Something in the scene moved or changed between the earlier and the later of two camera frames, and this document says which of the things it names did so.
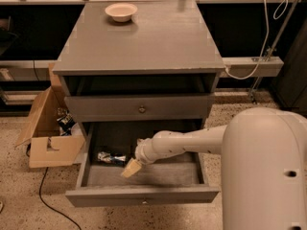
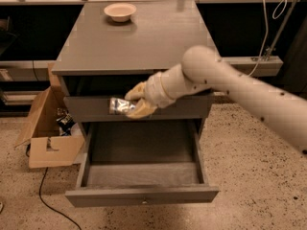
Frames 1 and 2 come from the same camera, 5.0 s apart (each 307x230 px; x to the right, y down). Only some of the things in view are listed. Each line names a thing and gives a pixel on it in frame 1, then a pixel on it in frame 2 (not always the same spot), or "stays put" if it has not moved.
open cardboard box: (48, 146) stays put
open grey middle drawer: (176, 181) stays put
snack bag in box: (65, 120) stays put
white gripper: (143, 152) → (155, 91)
